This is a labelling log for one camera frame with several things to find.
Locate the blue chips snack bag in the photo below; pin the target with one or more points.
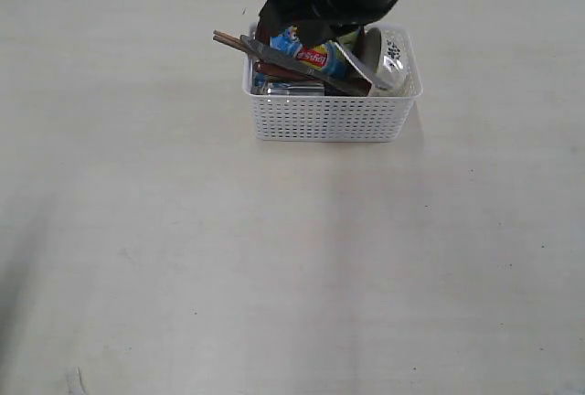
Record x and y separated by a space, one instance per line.
326 58

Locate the brown wooden chopstick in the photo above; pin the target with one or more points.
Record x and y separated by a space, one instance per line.
232 44
222 34

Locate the white perforated plastic basket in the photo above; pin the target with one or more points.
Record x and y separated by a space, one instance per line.
311 118

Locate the clear faceted glass cup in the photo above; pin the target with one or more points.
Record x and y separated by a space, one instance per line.
299 88

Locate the brown wooden spoon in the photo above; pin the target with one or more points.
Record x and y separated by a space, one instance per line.
274 70

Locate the silver table knife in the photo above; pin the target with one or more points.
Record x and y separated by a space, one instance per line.
278 58

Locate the white patterned ceramic bowl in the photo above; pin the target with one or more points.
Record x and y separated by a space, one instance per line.
380 63

